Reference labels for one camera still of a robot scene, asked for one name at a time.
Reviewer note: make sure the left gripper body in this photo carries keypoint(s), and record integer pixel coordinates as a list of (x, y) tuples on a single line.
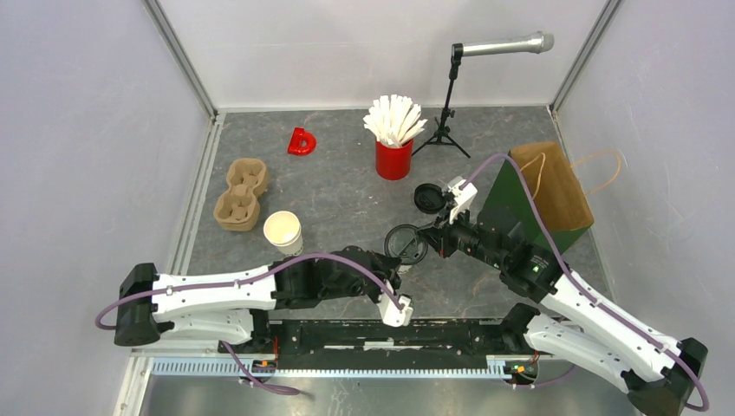
[(369, 284)]

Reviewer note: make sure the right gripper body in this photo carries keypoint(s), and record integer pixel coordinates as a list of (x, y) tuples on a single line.
[(461, 236)]

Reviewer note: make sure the white paper cup stack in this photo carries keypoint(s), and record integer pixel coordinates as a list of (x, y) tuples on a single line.
[(283, 230)]

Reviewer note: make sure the green paper bag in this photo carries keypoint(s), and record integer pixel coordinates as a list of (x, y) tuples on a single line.
[(548, 185)]

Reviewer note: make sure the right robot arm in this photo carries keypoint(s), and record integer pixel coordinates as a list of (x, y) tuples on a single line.
[(573, 321)]

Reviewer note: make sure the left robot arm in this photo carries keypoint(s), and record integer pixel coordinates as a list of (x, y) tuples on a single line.
[(234, 307)]

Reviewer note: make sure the red cylindrical holder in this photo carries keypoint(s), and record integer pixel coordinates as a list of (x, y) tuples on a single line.
[(393, 163)]

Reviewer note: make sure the black mini tripod stand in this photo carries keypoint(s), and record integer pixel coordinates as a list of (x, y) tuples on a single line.
[(441, 136)]

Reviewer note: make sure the brown cardboard cup carrier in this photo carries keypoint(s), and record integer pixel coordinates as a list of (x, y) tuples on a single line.
[(238, 208)]

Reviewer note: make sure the red plastic letter d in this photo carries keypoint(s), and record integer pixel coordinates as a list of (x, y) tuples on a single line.
[(302, 142)]

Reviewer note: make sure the silver microphone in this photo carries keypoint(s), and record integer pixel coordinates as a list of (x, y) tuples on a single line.
[(536, 43)]

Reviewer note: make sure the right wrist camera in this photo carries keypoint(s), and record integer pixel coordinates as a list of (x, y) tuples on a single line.
[(460, 197)]

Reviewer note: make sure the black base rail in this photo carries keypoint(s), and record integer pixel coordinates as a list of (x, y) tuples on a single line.
[(424, 344)]

